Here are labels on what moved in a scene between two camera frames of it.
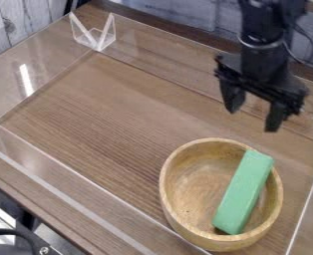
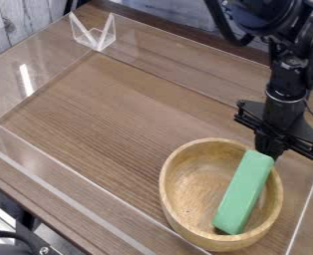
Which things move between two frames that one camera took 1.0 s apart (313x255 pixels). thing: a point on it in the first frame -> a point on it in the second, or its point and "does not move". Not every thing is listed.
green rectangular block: x=239 y=203 does not move
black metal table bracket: x=21 y=247 does not move
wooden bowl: x=196 y=174 does not move
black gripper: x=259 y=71 -> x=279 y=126
